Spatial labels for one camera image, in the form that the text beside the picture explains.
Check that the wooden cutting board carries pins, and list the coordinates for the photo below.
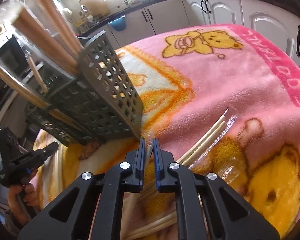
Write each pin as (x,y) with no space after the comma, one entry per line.
(95,5)

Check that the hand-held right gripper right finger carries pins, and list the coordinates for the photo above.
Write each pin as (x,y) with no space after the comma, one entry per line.
(157,160)

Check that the dark green plastic utensil basket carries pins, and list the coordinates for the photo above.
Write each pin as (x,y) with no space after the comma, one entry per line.
(102,92)

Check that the pink bear printed blanket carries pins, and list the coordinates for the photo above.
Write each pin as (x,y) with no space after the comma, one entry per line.
(215,80)

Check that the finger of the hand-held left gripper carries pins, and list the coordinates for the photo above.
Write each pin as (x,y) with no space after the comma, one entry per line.
(10,142)
(43,152)

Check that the bunch of chopsticks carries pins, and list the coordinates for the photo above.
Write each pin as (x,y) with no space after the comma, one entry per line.
(52,17)

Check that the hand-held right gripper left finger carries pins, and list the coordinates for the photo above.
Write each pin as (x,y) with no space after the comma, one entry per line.
(141,155)

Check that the person's left hand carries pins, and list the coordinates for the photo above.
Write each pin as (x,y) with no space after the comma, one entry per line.
(30,192)

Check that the single chopstick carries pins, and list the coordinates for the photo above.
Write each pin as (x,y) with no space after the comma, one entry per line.
(149,151)

